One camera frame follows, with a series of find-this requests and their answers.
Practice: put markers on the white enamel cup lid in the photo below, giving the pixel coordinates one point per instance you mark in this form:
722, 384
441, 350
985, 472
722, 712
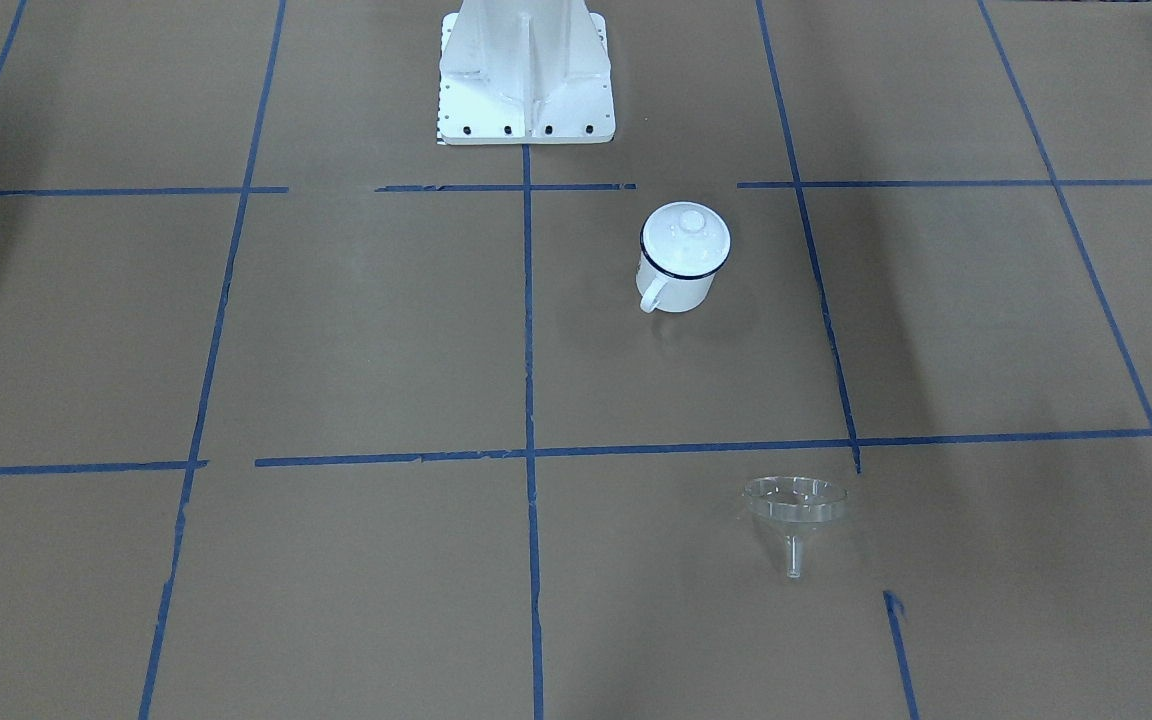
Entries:
686, 240

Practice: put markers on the white enamel cup blue rim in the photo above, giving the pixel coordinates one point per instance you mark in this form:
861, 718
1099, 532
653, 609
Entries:
661, 292

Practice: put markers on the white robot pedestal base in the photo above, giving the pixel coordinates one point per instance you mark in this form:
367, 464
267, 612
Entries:
514, 72

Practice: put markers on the clear glass funnel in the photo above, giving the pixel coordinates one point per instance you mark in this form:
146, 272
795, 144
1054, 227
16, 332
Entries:
797, 507

